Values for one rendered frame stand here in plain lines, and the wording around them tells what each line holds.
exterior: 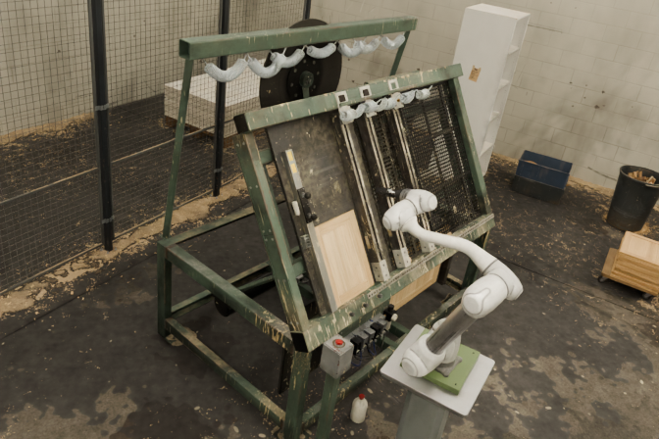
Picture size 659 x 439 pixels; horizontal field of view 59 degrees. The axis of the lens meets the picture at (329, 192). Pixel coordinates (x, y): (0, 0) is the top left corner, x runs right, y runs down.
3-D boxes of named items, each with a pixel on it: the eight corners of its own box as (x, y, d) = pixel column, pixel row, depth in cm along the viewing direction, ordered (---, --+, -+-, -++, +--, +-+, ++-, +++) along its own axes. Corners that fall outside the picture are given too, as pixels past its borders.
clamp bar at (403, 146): (420, 253, 402) (450, 252, 385) (375, 84, 388) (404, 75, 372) (428, 248, 409) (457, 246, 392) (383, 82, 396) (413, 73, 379)
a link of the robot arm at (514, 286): (503, 254, 274) (487, 266, 266) (533, 282, 267) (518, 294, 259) (489, 271, 283) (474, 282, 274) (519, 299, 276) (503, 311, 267)
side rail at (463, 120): (475, 216, 470) (487, 214, 462) (440, 81, 457) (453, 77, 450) (480, 213, 475) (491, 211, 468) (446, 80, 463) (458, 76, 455)
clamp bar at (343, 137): (374, 282, 364) (404, 282, 348) (322, 97, 351) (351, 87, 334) (383, 276, 371) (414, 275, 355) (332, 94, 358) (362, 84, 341)
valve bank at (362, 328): (352, 376, 334) (358, 344, 324) (333, 363, 342) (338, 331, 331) (401, 337, 370) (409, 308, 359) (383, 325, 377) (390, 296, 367)
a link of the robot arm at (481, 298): (436, 367, 313) (411, 388, 299) (417, 343, 318) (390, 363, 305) (517, 291, 260) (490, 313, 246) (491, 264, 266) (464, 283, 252)
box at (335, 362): (335, 380, 306) (340, 355, 297) (319, 367, 312) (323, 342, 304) (349, 369, 314) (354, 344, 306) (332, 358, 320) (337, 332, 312)
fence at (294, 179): (327, 313, 333) (332, 313, 331) (280, 152, 323) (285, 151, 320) (332, 309, 337) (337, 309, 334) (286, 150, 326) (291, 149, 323)
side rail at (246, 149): (289, 331, 320) (303, 332, 312) (230, 136, 307) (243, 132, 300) (297, 326, 324) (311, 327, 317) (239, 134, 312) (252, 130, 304)
